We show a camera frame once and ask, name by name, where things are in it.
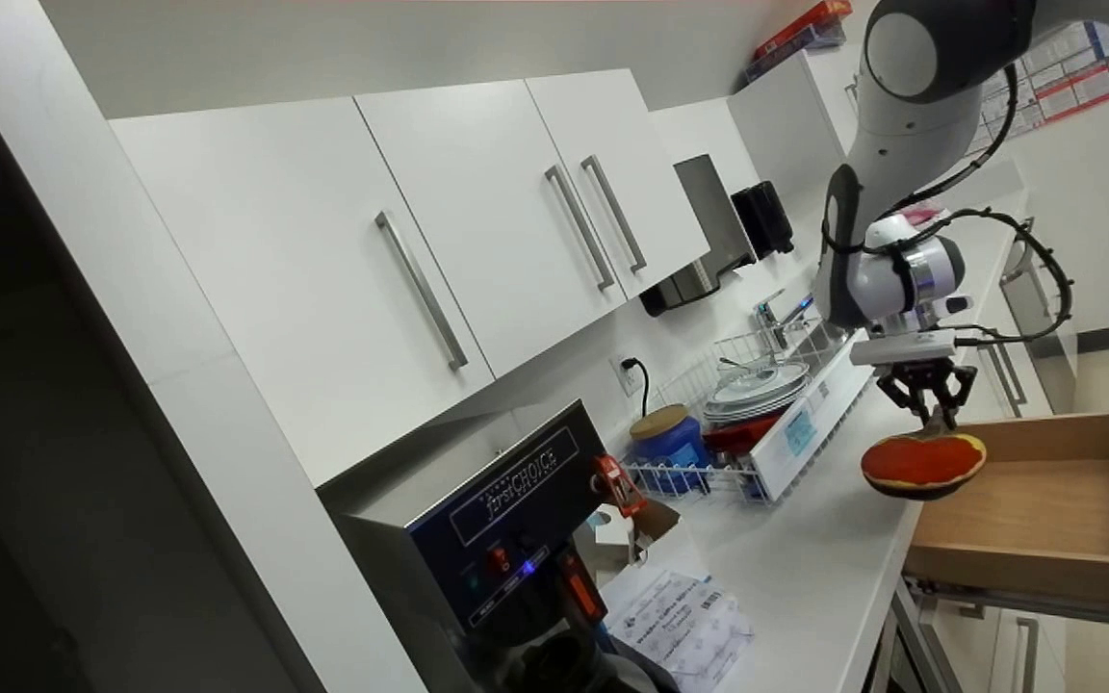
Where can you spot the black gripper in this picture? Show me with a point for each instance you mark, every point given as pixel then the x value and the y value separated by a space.
pixel 924 378

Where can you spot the orange bowl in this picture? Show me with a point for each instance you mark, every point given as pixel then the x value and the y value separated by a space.
pixel 923 462

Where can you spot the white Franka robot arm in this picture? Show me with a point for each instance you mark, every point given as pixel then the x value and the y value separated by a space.
pixel 887 141

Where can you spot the white base cabinet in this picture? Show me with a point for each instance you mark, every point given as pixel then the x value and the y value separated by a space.
pixel 1028 371

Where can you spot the wooden drawer with white front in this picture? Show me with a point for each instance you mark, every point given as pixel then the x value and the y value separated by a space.
pixel 1041 514

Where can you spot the white plate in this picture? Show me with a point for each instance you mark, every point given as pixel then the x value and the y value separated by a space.
pixel 760 388

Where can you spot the red bowl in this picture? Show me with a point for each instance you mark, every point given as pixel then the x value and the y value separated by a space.
pixel 734 435

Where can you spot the black soap dispenser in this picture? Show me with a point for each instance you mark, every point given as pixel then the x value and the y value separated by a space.
pixel 765 216

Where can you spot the blue container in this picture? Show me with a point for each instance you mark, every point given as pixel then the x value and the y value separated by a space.
pixel 670 448

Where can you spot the tan round lid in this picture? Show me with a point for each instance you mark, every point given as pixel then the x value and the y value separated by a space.
pixel 661 421

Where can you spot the black coffee machine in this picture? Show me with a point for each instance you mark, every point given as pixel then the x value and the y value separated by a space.
pixel 711 216

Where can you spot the brown cardboard box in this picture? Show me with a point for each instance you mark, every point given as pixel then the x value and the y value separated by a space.
pixel 652 519

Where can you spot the printed paper sheet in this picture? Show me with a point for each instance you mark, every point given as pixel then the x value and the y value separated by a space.
pixel 684 618

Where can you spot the white upper cabinet door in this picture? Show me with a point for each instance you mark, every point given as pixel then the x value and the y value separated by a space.
pixel 492 207
pixel 633 156
pixel 285 283

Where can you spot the red box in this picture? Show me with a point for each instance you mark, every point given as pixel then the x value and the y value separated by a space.
pixel 804 30

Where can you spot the steel coffee machine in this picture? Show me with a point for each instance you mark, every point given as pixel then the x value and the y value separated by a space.
pixel 501 514

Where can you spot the glass coffee carafe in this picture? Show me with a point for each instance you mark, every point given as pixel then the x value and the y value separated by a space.
pixel 567 659

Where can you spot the white wall cabinet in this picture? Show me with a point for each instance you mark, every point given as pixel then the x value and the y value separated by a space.
pixel 789 127

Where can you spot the wall poster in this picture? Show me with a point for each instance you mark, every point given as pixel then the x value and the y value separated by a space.
pixel 1078 77

